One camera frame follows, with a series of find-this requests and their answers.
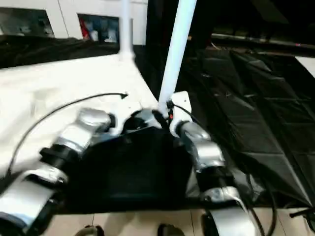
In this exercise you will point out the white plastic table leg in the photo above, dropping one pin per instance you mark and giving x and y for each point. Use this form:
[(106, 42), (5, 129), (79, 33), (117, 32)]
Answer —
[(126, 29), (176, 49)]

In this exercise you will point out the white plastic table top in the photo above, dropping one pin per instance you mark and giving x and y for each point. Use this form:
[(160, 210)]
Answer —
[(61, 86)]

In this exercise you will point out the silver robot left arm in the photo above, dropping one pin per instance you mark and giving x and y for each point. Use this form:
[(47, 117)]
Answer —
[(83, 130)]

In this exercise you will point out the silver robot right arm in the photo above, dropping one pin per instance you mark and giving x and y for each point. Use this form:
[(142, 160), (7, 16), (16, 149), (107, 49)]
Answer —
[(206, 147)]

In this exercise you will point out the black work surface mat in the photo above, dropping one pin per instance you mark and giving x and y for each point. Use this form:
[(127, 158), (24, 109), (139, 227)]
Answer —
[(246, 98)]

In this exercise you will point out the small white jar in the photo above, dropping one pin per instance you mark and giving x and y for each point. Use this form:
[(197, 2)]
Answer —
[(94, 35)]

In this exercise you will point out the red bottle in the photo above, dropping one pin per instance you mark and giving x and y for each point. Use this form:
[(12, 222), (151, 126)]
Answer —
[(85, 29)]

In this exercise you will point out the brown round robot part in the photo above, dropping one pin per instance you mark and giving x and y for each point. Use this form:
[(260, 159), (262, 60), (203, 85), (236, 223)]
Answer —
[(171, 229), (88, 231)]

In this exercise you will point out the long dark metal rod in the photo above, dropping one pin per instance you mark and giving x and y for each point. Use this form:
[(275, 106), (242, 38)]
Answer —
[(261, 41)]

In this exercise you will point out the white glass-door cabinet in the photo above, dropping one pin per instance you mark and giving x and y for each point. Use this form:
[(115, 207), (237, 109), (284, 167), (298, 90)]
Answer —
[(98, 7)]

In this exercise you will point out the black backdrop cloth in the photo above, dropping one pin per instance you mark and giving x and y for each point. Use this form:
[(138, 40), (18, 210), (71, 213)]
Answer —
[(246, 14)]

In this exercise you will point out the white paper sheet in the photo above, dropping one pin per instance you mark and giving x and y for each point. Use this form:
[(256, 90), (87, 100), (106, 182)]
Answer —
[(306, 65)]

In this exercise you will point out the short black bar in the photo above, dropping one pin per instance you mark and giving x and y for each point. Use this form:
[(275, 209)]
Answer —
[(300, 213)]

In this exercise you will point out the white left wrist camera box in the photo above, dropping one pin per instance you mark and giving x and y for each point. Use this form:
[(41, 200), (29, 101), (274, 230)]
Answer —
[(128, 110)]

